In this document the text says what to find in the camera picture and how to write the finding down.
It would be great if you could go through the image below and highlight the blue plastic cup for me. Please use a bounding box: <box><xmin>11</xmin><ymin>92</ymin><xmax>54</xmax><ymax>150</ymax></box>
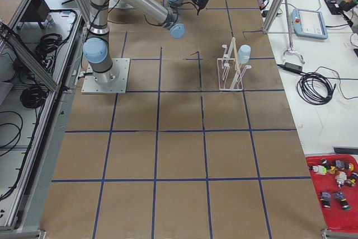
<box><xmin>238</xmin><ymin>44</ymin><xmax>251</xmax><ymax>64</ymax></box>

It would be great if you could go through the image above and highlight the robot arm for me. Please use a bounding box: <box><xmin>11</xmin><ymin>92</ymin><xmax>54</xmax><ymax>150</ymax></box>
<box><xmin>83</xmin><ymin>0</ymin><xmax>210</xmax><ymax>85</ymax></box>

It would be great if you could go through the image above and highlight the metal reacher grabber stick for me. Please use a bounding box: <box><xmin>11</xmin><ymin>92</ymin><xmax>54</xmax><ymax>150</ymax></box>
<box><xmin>282</xmin><ymin>0</ymin><xmax>305</xmax><ymax>64</ymax></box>

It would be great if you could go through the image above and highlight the teach pendant tablet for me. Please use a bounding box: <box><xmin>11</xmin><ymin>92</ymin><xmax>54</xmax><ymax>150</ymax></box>
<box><xmin>291</xmin><ymin>8</ymin><xmax>328</xmax><ymax>40</ymax></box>

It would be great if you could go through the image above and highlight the black power adapter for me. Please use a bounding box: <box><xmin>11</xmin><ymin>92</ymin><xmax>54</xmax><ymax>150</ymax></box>
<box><xmin>283</xmin><ymin>62</ymin><xmax>303</xmax><ymax>74</ymax></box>

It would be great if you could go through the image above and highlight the red parts tray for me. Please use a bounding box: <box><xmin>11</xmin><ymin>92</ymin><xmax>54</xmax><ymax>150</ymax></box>
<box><xmin>306</xmin><ymin>154</ymin><xmax>357</xmax><ymax>233</ymax></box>

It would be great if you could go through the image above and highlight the white wire cup rack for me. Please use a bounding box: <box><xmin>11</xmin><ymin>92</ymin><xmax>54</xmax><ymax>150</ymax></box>
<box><xmin>216</xmin><ymin>37</ymin><xmax>252</xmax><ymax>91</ymax></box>

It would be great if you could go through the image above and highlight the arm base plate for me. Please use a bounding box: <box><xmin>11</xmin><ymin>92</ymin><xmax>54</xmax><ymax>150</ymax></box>
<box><xmin>82</xmin><ymin>58</ymin><xmax>130</xmax><ymax>94</ymax></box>

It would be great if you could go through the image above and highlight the coiled black cable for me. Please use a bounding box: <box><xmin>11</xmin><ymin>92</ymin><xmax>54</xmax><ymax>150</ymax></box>
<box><xmin>296</xmin><ymin>71</ymin><xmax>337</xmax><ymax>106</ymax></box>

